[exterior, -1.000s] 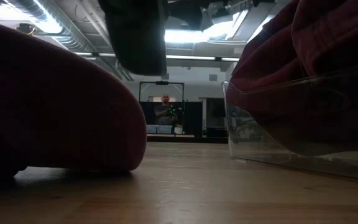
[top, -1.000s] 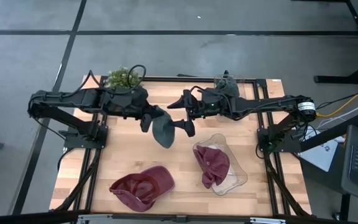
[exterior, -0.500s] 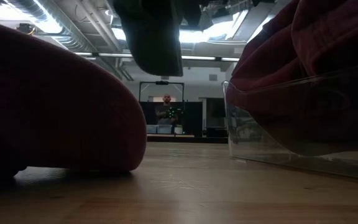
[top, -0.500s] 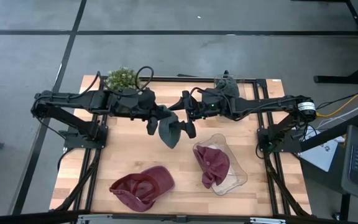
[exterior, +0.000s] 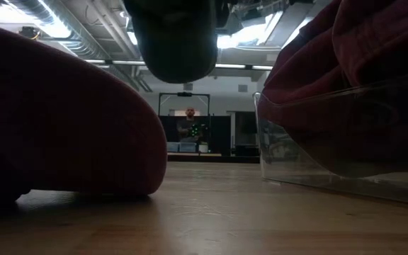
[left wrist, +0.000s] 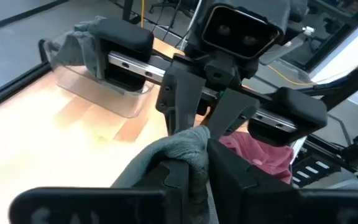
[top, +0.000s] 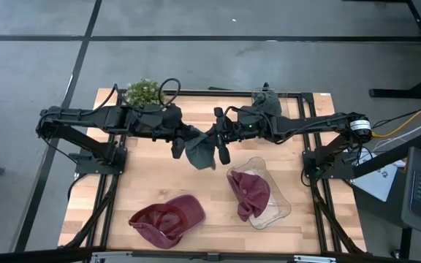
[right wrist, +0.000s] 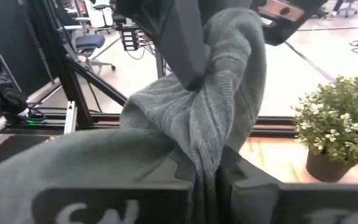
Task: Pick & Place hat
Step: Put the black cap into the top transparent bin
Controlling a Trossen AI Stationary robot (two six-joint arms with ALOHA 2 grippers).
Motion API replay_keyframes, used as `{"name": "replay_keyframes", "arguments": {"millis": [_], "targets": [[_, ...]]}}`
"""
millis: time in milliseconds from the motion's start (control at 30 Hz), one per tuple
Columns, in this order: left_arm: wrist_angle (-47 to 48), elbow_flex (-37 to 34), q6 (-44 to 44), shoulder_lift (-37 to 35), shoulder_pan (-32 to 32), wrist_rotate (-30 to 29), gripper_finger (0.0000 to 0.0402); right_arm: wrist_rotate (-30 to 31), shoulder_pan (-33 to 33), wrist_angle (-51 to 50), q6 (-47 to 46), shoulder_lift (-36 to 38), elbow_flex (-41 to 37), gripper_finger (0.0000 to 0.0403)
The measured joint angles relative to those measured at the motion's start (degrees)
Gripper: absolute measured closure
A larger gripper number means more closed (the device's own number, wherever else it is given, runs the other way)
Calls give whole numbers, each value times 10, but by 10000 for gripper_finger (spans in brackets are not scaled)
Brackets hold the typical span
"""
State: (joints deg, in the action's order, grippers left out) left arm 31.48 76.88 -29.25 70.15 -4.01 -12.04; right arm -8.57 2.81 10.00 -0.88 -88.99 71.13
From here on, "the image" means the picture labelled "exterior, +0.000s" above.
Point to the dark green baseball cap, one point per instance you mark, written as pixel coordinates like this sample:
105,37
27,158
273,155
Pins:
175,46

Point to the clear plastic container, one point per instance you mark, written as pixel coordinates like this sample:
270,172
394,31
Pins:
278,166

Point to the long ceiling light strip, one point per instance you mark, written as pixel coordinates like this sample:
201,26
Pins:
232,66

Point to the black cabinet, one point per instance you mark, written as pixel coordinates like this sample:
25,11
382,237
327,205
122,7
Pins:
246,124

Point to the person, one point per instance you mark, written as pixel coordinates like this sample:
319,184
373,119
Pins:
186,125

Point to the black desk partition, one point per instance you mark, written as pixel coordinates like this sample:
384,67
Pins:
220,134

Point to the black device green lights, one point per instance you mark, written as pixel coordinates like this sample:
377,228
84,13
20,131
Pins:
195,130

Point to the small white plant pot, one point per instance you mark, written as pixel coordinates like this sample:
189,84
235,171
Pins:
203,148

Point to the light blue box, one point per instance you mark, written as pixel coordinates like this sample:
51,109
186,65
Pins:
173,147
188,147

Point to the grey wall box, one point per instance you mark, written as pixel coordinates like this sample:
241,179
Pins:
188,86
243,88

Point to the black gantry frame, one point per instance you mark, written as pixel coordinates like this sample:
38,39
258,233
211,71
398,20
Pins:
184,94

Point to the black back table rail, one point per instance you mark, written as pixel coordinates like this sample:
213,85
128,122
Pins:
218,158

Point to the ribbed silver ceiling duct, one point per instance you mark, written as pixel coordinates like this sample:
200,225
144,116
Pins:
80,42

